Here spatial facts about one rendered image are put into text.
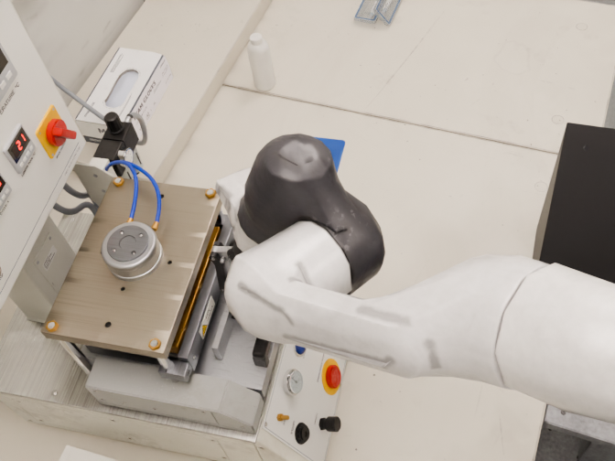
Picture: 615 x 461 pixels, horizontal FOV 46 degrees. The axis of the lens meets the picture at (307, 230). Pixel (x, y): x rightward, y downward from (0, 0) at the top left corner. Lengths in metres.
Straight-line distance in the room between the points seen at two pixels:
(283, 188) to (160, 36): 1.18
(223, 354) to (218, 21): 1.00
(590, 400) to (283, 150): 0.38
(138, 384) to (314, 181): 0.48
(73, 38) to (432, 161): 0.87
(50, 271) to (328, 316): 0.62
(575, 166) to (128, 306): 0.73
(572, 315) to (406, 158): 1.04
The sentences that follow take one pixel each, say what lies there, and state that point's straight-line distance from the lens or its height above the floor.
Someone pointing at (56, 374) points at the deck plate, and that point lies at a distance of 1.23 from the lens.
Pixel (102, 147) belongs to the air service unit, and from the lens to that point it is 1.24.
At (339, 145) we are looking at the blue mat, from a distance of 1.59.
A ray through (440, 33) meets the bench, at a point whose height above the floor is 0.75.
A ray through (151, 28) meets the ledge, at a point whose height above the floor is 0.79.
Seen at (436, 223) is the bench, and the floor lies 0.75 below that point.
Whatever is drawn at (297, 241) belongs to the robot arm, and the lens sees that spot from 0.73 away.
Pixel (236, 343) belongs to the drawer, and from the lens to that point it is 1.11.
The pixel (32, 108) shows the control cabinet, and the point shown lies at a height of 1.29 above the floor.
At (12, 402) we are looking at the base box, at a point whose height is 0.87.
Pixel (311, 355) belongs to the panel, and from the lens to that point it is 1.21.
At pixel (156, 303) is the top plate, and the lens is 1.01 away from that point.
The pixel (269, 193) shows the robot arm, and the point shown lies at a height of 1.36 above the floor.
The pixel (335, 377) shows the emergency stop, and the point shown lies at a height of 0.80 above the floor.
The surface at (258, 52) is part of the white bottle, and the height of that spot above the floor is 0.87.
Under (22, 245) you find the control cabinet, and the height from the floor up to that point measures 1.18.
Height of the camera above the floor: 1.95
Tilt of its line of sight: 55 degrees down
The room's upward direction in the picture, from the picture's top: 10 degrees counter-clockwise
